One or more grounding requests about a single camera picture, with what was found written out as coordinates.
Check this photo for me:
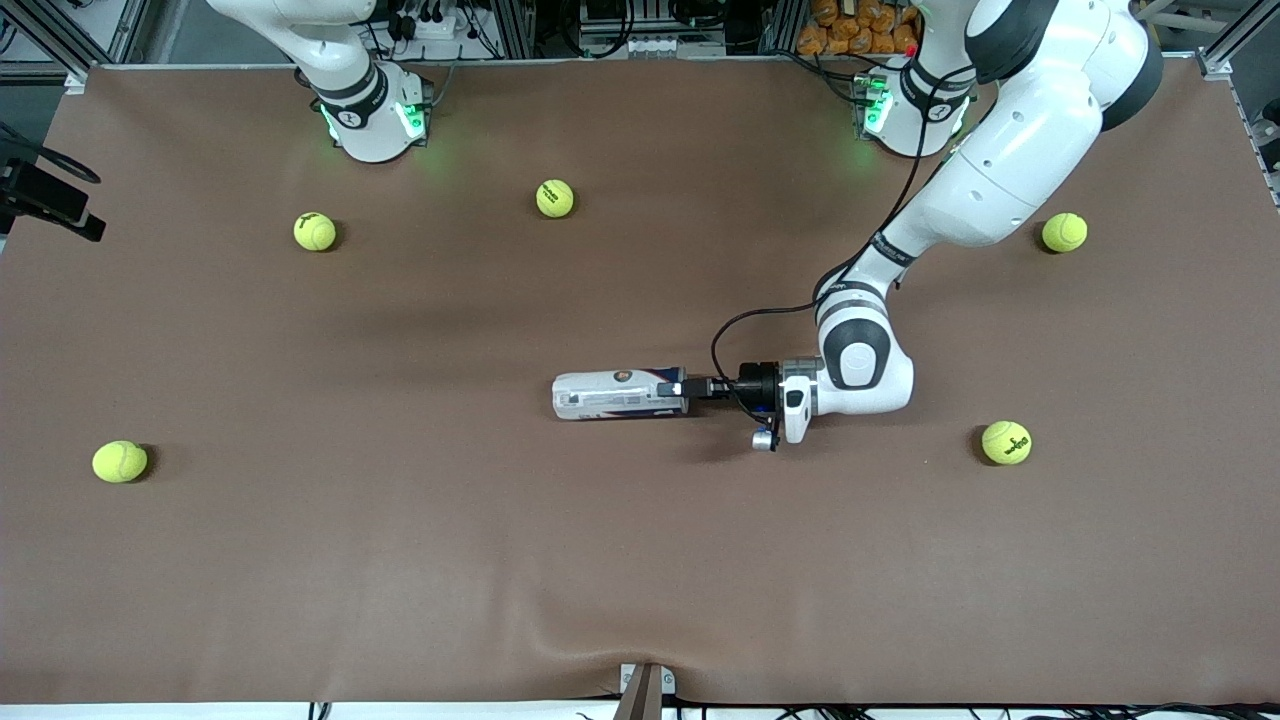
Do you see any silver tennis ball can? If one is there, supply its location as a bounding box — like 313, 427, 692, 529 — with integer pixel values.
552, 367, 689, 422

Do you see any brown table cover mat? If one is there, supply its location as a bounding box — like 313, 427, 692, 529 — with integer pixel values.
0, 55, 1280, 706

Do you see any white electrical outlet strip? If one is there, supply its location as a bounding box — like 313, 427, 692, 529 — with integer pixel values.
580, 30, 726, 59

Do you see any pile of orange objects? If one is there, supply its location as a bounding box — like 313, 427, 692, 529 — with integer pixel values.
798, 0, 921, 56

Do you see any white power strip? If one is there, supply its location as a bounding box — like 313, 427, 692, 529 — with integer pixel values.
385, 0, 471, 43

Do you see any aluminium frame profile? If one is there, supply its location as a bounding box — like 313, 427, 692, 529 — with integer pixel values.
497, 0, 536, 59
762, 0, 806, 56
0, 0, 96, 96
1195, 0, 1280, 211

